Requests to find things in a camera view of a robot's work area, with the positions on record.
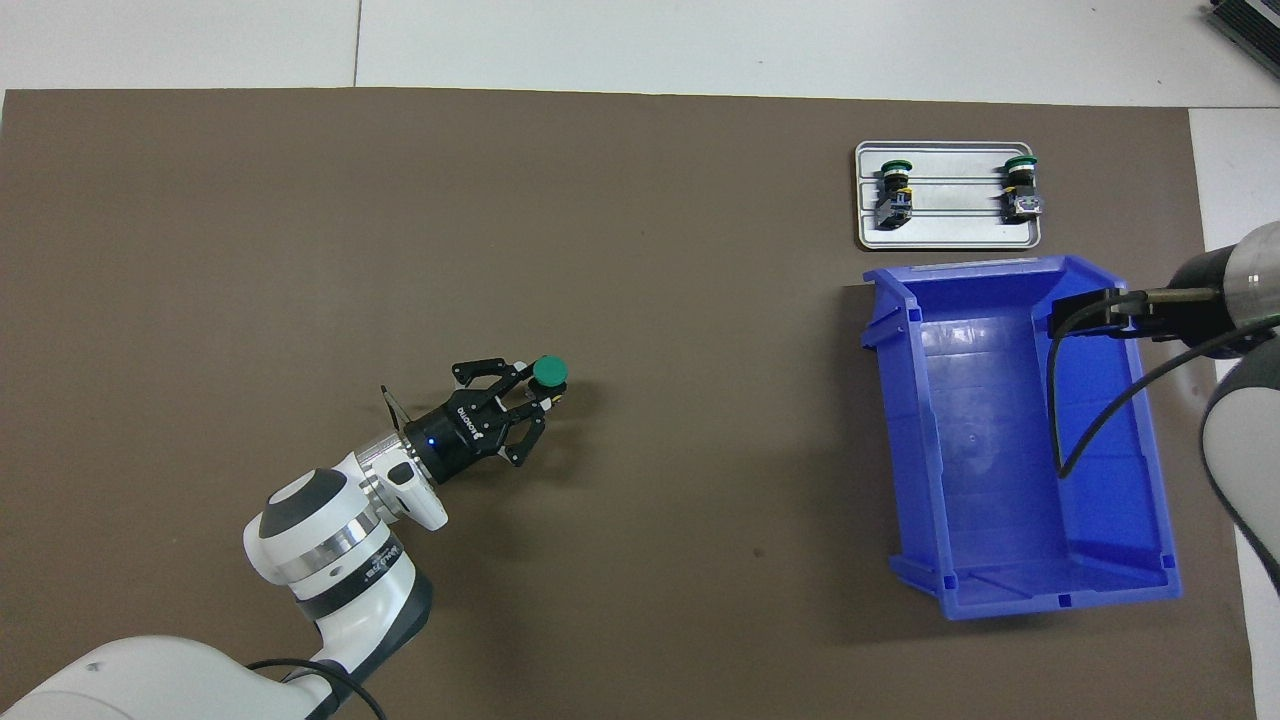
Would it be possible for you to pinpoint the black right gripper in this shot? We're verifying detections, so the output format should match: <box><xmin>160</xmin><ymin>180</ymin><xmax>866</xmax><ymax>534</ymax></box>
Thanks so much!
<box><xmin>1046</xmin><ymin>244</ymin><xmax>1247</xmax><ymax>347</ymax></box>

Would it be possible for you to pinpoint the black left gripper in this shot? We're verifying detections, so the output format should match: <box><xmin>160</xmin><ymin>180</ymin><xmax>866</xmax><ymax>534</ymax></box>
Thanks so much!
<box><xmin>404</xmin><ymin>356</ymin><xmax>557</xmax><ymax>487</ymax></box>

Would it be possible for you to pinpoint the green push button switch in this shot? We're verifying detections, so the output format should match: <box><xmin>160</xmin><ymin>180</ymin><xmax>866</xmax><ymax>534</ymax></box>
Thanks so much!
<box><xmin>1002</xmin><ymin>155</ymin><xmax>1044</xmax><ymax>223</ymax></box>
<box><xmin>875</xmin><ymin>157</ymin><xmax>916</xmax><ymax>231</ymax></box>
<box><xmin>529</xmin><ymin>355</ymin><xmax>570</xmax><ymax>407</ymax></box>

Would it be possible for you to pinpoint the silver metal tray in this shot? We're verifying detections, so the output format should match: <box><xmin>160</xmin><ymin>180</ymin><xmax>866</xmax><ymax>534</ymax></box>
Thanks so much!
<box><xmin>855</xmin><ymin>138</ymin><xmax>1042</xmax><ymax>250</ymax></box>

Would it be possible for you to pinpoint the blue plastic storage bin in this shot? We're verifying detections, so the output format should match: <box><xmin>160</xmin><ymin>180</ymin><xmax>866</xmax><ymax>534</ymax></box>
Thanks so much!
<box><xmin>862</xmin><ymin>254</ymin><xmax>1183</xmax><ymax>622</ymax></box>

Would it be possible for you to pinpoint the brown table mat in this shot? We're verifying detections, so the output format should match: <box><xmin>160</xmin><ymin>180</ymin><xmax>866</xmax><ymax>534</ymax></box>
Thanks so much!
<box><xmin>0</xmin><ymin>88</ymin><xmax>1257</xmax><ymax>720</ymax></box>

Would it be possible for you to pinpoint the grey ribbed metal device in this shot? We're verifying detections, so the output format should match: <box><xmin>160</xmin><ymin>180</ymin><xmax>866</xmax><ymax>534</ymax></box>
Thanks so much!
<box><xmin>1205</xmin><ymin>0</ymin><xmax>1280</xmax><ymax>51</ymax></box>

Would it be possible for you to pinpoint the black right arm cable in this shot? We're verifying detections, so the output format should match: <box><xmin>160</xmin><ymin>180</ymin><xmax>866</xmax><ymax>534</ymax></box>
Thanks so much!
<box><xmin>1046</xmin><ymin>286</ymin><xmax>1280</xmax><ymax>479</ymax></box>

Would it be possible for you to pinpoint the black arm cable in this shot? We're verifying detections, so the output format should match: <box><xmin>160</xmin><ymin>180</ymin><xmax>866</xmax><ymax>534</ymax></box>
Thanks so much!
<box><xmin>245</xmin><ymin>657</ymin><xmax>388</xmax><ymax>720</ymax></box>
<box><xmin>1046</xmin><ymin>286</ymin><xmax>1280</xmax><ymax>479</ymax></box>

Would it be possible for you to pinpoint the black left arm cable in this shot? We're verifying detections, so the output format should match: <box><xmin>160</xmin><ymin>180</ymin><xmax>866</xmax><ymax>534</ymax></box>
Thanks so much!
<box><xmin>245</xmin><ymin>657</ymin><xmax>388</xmax><ymax>720</ymax></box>

